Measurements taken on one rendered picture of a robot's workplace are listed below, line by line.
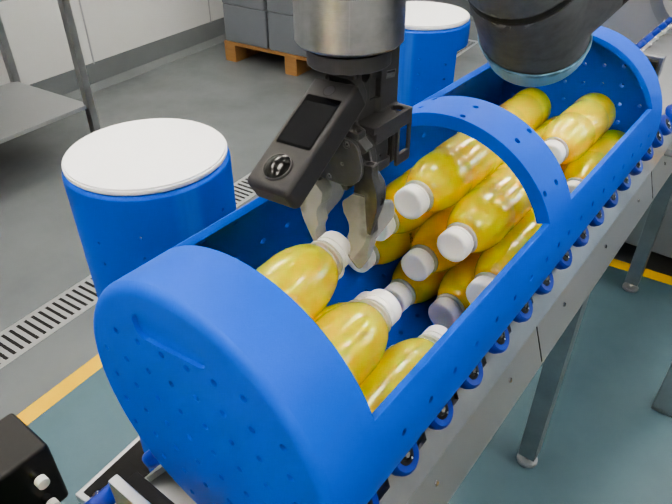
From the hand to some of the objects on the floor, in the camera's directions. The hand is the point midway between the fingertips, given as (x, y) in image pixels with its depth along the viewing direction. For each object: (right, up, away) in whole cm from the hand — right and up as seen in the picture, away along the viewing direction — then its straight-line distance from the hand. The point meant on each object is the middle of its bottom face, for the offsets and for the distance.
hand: (336, 252), depth 61 cm
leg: (+115, -14, +178) cm, 212 cm away
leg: (+55, -60, +114) cm, 140 cm away
